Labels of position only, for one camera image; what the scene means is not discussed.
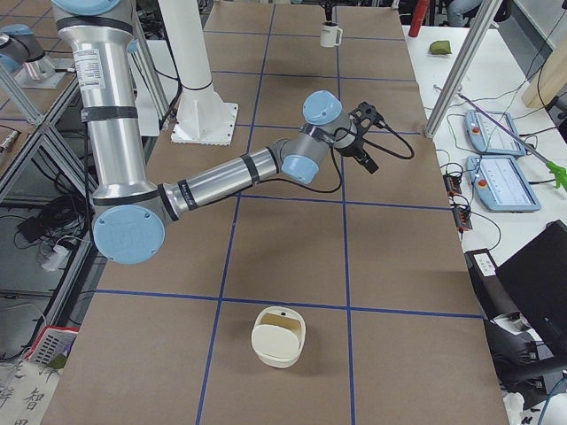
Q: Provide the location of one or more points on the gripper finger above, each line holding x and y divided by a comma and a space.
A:
326, 5
366, 161

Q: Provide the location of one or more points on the lower teach pendant tablet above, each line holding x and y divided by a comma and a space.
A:
500, 185

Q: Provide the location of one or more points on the aluminium frame post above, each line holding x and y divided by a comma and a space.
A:
473, 40

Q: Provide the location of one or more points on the red cylinder bottle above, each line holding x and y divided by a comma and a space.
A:
418, 17

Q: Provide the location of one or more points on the white plastic crate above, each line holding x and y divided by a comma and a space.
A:
51, 342

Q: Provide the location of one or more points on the teach pendant tablet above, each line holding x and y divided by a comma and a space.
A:
500, 185
486, 137

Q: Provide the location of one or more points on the cream basket with handle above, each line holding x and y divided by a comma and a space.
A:
278, 336

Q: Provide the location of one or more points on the upper teach pendant tablet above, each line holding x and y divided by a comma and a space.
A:
486, 137

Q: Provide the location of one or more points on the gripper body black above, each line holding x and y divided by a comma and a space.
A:
353, 150

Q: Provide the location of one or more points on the green bean bag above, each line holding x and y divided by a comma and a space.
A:
440, 48

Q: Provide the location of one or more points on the white pedestal column base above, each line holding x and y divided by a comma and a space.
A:
202, 116

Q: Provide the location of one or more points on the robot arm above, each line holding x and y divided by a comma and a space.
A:
131, 212

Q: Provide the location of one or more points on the white mug with handle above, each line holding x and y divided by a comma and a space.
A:
330, 35

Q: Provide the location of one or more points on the black office chair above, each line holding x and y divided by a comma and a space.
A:
523, 302

